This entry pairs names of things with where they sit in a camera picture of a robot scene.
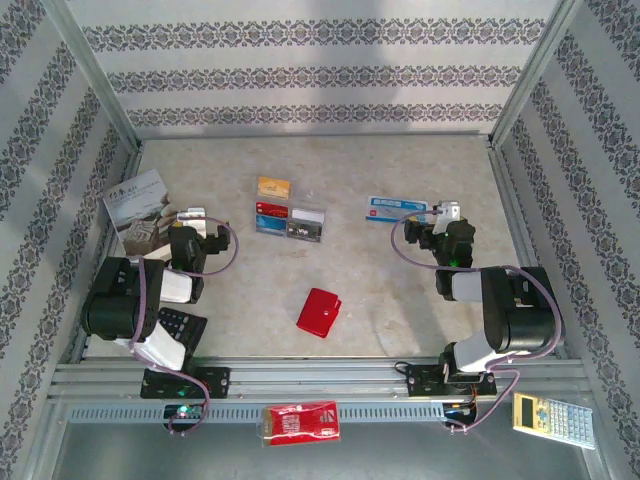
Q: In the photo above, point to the red card holder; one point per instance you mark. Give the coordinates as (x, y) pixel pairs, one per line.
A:
(317, 312)

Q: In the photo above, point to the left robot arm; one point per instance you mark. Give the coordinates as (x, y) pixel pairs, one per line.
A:
(120, 300)

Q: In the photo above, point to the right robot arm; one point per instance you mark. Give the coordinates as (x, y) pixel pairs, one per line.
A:
(525, 320)

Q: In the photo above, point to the blue card in stand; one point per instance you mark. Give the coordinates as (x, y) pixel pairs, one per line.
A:
(271, 224)

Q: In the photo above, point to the gold card in stand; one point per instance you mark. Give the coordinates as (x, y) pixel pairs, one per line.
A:
(274, 187)

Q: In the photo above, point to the black VIP card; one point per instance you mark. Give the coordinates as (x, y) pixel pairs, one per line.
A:
(305, 230)

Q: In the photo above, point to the white card in stand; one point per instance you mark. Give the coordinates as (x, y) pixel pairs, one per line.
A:
(309, 215)

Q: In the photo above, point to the clear acrylic card stand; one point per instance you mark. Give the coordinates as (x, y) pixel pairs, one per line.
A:
(306, 197)

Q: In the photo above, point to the blue white ruler set package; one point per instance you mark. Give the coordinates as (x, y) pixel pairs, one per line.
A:
(395, 207)

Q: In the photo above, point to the white photo book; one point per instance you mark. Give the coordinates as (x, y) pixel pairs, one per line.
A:
(140, 205)

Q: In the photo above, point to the black calculator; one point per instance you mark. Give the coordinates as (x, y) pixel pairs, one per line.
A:
(185, 325)

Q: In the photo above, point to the red packaged box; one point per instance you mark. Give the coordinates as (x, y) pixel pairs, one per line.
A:
(300, 422)

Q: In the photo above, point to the yellow scientific calculator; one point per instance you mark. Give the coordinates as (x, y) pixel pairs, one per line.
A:
(550, 420)

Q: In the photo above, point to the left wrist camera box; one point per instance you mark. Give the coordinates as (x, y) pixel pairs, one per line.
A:
(192, 219)

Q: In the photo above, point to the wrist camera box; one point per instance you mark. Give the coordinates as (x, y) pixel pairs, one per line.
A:
(192, 219)
(448, 212)

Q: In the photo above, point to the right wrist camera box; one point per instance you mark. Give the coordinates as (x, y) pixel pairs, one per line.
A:
(448, 212)

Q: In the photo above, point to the aluminium frame rail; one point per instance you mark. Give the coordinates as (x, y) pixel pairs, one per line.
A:
(315, 134)
(512, 200)
(130, 167)

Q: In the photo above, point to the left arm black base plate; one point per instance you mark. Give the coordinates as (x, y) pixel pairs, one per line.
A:
(215, 382)

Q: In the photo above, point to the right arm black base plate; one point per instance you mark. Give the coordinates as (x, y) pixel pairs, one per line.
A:
(420, 382)

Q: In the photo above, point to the wide aluminium extrusion rail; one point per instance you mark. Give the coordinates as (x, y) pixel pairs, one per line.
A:
(320, 380)

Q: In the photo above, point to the aluminium frame post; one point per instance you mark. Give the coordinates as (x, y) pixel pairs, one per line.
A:
(93, 70)
(532, 70)

